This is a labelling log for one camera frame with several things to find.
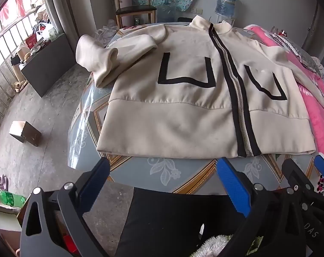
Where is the wooden chair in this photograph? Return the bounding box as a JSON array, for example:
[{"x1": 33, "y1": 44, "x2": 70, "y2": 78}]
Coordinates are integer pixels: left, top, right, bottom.
[{"x1": 112, "y1": 0, "x2": 155, "y2": 28}]

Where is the white water dispenser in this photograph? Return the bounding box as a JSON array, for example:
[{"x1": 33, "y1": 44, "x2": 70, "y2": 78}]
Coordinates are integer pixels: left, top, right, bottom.
[{"x1": 217, "y1": 15, "x2": 236, "y2": 27}]

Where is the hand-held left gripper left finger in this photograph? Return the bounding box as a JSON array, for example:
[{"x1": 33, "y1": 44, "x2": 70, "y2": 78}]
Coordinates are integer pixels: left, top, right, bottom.
[{"x1": 19, "y1": 157, "x2": 111, "y2": 257}]

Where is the dark cabinet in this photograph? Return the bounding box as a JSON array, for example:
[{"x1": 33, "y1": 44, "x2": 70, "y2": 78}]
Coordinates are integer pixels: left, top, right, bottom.
[{"x1": 20, "y1": 33, "x2": 77, "y2": 98}]

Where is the cream zip jacket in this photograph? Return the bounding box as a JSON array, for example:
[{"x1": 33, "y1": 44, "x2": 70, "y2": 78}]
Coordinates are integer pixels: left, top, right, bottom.
[{"x1": 76, "y1": 15, "x2": 324, "y2": 158}]

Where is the fluffy white green cloth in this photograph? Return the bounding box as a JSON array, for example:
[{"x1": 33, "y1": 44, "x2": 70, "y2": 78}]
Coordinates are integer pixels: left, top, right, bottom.
[{"x1": 189, "y1": 234, "x2": 261, "y2": 257}]

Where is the cardboard box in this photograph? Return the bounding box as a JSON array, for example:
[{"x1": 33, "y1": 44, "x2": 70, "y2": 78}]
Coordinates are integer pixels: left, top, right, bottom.
[{"x1": 9, "y1": 120, "x2": 42, "y2": 147}]

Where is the green plastic bottle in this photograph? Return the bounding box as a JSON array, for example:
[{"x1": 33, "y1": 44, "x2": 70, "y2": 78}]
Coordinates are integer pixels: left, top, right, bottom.
[{"x1": 0, "y1": 190, "x2": 27, "y2": 209}]

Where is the fruit print tablecloth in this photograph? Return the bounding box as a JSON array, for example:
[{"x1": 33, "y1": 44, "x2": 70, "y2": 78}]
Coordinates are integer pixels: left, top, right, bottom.
[{"x1": 68, "y1": 21, "x2": 320, "y2": 196}]

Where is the red box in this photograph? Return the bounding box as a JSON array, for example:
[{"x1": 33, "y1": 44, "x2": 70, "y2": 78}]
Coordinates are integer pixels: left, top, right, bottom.
[{"x1": 25, "y1": 35, "x2": 38, "y2": 49}]

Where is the red hanging garment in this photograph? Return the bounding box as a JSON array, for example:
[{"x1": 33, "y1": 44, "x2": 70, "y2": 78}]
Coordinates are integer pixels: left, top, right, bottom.
[{"x1": 0, "y1": 0, "x2": 26, "y2": 22}]

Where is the grey lace cloth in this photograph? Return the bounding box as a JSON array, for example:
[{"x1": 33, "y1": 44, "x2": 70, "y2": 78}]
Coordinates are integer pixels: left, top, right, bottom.
[{"x1": 282, "y1": 35, "x2": 324, "y2": 75}]

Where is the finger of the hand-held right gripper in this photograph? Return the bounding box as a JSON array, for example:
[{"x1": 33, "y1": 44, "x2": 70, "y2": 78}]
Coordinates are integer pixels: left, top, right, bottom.
[
  {"x1": 282, "y1": 159, "x2": 320, "y2": 209},
  {"x1": 314, "y1": 155, "x2": 324, "y2": 201}
]

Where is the grey curtain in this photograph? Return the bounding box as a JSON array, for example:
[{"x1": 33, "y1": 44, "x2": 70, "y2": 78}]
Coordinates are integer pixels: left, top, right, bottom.
[{"x1": 41, "y1": 0, "x2": 81, "y2": 42}]

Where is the clear empty water jug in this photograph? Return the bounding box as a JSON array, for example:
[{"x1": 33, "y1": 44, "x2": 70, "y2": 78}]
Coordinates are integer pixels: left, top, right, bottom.
[{"x1": 157, "y1": 1, "x2": 176, "y2": 23}]

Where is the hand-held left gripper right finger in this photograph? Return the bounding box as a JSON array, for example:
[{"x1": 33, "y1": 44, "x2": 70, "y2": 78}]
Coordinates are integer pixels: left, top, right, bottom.
[{"x1": 216, "y1": 157, "x2": 305, "y2": 257}]

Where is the white plastic bag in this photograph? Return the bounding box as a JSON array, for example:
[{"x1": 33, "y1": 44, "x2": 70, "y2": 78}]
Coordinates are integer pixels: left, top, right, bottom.
[{"x1": 36, "y1": 23, "x2": 57, "y2": 42}]

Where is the pink floral blanket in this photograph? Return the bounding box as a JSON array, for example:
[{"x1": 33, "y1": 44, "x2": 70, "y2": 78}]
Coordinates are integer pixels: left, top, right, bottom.
[{"x1": 243, "y1": 24, "x2": 324, "y2": 201}]

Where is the blue water jug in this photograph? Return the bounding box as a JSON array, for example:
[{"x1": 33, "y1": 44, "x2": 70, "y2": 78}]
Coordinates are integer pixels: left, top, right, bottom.
[{"x1": 215, "y1": 0, "x2": 238, "y2": 16}]

